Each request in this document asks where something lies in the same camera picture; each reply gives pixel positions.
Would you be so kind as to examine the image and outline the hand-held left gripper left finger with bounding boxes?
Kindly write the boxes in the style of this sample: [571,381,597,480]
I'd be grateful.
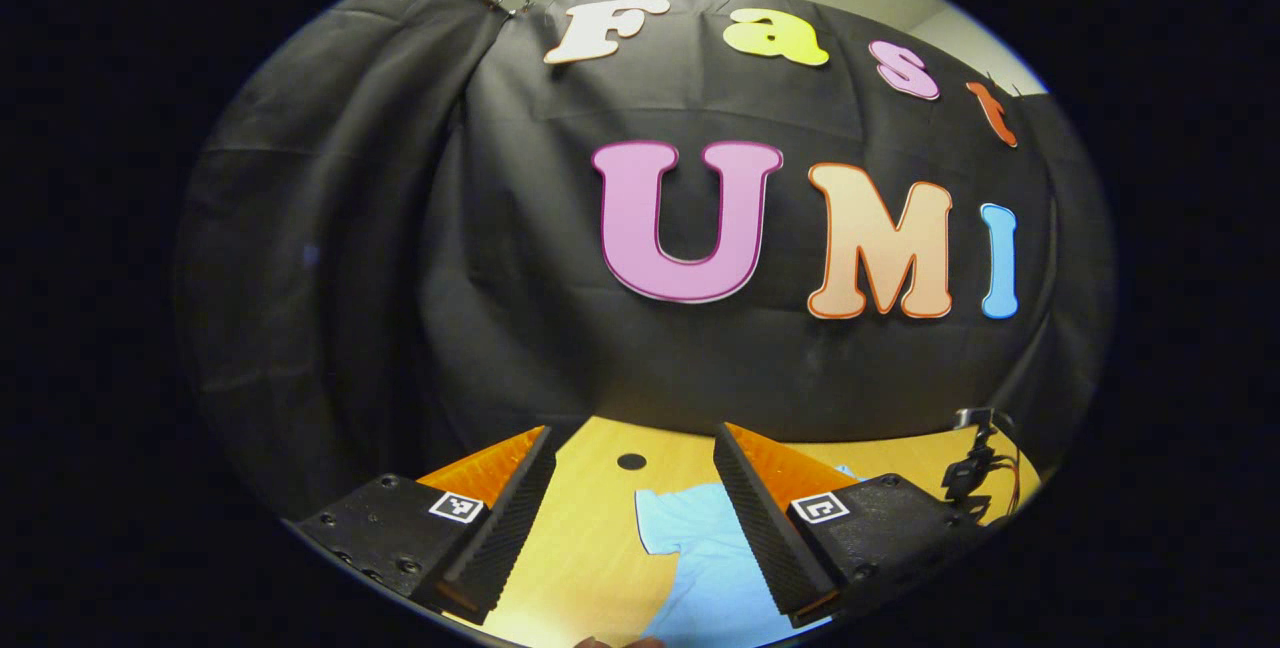
[285,425,557,627]

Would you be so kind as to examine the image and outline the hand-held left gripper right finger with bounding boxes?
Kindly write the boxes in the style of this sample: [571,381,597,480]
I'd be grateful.
[712,421,993,629]

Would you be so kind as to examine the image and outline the light blue T-shirt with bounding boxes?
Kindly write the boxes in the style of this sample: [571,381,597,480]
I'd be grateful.
[635,463,871,648]

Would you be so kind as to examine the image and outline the black backdrop cloth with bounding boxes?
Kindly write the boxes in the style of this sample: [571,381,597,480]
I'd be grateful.
[175,0,1116,521]

